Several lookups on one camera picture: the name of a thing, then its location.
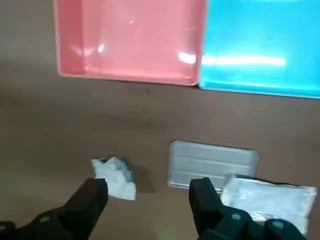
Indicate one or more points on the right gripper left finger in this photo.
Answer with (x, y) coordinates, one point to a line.
(82, 205)

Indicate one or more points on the blue plastic box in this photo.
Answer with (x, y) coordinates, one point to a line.
(262, 37)

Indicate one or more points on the new face mask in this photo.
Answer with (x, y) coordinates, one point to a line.
(265, 200)

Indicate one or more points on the used face mask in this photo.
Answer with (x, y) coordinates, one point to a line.
(117, 177)

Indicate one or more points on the grey ribbed metal tray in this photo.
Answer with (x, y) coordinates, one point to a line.
(210, 162)

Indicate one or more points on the pink plastic box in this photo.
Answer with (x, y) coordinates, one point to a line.
(140, 45)

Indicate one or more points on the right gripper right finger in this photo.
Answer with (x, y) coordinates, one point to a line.
(207, 207)

